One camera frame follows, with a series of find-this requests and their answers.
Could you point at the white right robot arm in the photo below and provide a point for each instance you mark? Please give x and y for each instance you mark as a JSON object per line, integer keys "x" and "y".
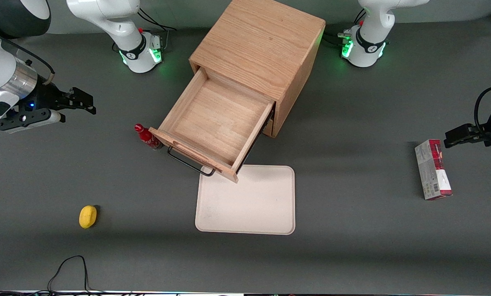
{"x": 118, "y": 24}

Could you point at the wooden drawer with box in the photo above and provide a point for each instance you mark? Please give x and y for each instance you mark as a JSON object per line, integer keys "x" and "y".
{"x": 216, "y": 119}

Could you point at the red plaid cardboard box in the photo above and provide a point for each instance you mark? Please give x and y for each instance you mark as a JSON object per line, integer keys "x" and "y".
{"x": 432, "y": 170}

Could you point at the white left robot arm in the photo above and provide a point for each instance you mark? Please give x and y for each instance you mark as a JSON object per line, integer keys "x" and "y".
{"x": 368, "y": 41}

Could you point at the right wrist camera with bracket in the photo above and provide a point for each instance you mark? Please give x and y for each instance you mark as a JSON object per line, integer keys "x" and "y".
{"x": 23, "y": 119}

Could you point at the yellow lemon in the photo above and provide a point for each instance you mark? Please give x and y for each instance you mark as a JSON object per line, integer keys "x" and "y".
{"x": 88, "y": 216}

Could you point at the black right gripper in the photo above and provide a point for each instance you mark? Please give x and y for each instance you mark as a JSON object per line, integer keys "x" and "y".
{"x": 44, "y": 96}

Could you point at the cream rectangular tray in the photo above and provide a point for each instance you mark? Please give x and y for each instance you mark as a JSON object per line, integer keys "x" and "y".
{"x": 249, "y": 201}

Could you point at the wooden drawer cabinet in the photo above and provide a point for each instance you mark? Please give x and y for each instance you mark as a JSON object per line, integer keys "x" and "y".
{"x": 261, "y": 41}

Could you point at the red cola bottle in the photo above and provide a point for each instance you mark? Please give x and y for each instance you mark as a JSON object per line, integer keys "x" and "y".
{"x": 148, "y": 137}

